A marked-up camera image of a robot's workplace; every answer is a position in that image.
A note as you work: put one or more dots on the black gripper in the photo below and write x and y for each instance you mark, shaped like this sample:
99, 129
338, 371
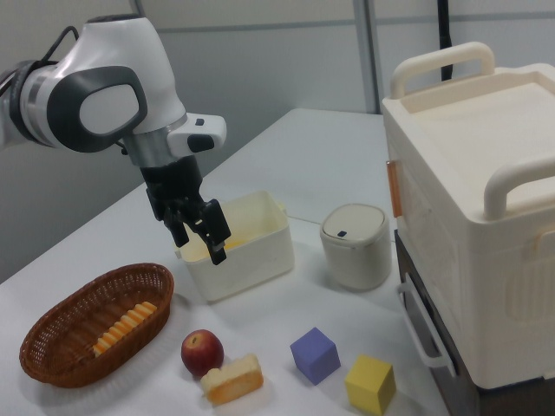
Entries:
173, 182

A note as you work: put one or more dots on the yellow foam cube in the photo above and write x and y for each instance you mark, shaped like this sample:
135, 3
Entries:
370, 383

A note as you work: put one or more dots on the dark brown drawer unit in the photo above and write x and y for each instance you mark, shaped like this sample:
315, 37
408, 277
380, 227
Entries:
511, 401

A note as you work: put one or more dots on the white square plastic container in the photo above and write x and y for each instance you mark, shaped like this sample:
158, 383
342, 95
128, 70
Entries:
256, 255

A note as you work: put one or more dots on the toy bread sandwich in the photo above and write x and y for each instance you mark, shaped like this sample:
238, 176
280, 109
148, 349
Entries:
234, 379

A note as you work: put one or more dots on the red toy apple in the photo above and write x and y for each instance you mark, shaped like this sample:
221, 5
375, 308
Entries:
201, 353

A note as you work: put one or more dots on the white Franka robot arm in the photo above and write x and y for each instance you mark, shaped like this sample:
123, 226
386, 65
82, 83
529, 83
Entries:
121, 65

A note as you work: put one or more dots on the white cup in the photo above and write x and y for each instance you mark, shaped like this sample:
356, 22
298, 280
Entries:
355, 247

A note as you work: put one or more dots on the ridged yellow orange toy food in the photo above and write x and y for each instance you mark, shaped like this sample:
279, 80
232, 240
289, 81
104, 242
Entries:
123, 327

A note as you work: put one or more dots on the brown oval wicker basket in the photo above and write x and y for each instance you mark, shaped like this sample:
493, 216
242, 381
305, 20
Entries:
65, 346

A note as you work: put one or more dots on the purple foam cube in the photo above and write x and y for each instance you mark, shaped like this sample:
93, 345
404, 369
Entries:
314, 355

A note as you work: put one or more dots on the black background pole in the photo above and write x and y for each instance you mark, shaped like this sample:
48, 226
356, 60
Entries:
445, 39

